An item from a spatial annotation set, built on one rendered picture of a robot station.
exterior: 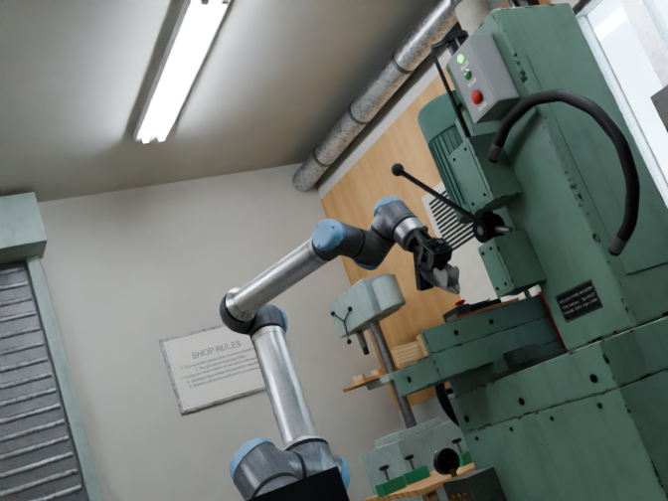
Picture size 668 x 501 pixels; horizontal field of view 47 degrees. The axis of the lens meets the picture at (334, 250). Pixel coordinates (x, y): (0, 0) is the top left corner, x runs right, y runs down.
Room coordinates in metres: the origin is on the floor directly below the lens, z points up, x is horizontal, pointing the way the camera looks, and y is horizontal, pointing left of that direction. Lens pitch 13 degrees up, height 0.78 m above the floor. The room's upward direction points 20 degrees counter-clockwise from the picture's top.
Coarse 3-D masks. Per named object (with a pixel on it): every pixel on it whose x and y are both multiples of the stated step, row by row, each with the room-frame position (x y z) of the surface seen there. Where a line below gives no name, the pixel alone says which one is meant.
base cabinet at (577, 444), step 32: (640, 384) 1.47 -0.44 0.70; (544, 416) 1.66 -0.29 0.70; (576, 416) 1.57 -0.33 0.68; (608, 416) 1.49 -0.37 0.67; (640, 416) 1.45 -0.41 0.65; (480, 448) 1.91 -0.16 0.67; (512, 448) 1.80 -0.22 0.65; (544, 448) 1.70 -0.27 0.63; (576, 448) 1.61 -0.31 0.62; (608, 448) 1.53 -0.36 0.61; (640, 448) 1.46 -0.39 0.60; (512, 480) 1.84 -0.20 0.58; (544, 480) 1.74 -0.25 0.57; (576, 480) 1.64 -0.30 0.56; (608, 480) 1.56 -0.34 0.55; (640, 480) 1.49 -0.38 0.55
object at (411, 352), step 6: (414, 342) 1.74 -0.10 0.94; (396, 348) 1.72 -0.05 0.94; (402, 348) 1.73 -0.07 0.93; (408, 348) 1.74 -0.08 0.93; (414, 348) 1.74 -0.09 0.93; (396, 354) 1.73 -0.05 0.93; (402, 354) 1.73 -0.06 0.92; (408, 354) 1.73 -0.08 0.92; (414, 354) 1.74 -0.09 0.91; (420, 354) 1.75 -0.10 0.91; (396, 360) 1.74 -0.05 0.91; (402, 360) 1.72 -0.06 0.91; (408, 360) 1.73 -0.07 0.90; (414, 360) 1.74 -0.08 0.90
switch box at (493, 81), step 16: (464, 48) 1.53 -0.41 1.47; (480, 48) 1.51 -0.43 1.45; (496, 48) 1.53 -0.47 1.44; (480, 64) 1.51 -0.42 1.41; (496, 64) 1.52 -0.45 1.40; (464, 80) 1.56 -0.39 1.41; (480, 80) 1.52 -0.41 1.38; (496, 80) 1.51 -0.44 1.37; (512, 80) 1.53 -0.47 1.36; (464, 96) 1.58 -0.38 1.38; (496, 96) 1.51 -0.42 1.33; (512, 96) 1.52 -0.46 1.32; (480, 112) 1.56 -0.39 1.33; (496, 112) 1.57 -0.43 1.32
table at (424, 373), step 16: (544, 320) 1.86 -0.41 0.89; (496, 336) 1.80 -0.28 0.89; (512, 336) 1.82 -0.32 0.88; (528, 336) 1.83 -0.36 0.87; (544, 336) 1.85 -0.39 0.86; (448, 352) 1.74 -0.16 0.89; (464, 352) 1.75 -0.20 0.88; (480, 352) 1.77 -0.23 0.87; (496, 352) 1.79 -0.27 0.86; (416, 368) 1.79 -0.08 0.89; (432, 368) 1.73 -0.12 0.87; (448, 368) 1.73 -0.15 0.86; (464, 368) 1.75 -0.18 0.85; (400, 384) 1.89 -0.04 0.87; (416, 384) 1.82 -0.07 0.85; (432, 384) 1.80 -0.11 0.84
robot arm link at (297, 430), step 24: (264, 312) 2.54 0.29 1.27; (264, 336) 2.51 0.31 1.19; (264, 360) 2.47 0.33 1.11; (288, 360) 2.48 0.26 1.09; (264, 384) 2.47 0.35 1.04; (288, 384) 2.42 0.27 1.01; (288, 408) 2.38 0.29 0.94; (288, 432) 2.34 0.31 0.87; (312, 432) 2.35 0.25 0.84; (312, 456) 2.27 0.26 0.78; (336, 456) 2.35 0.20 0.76
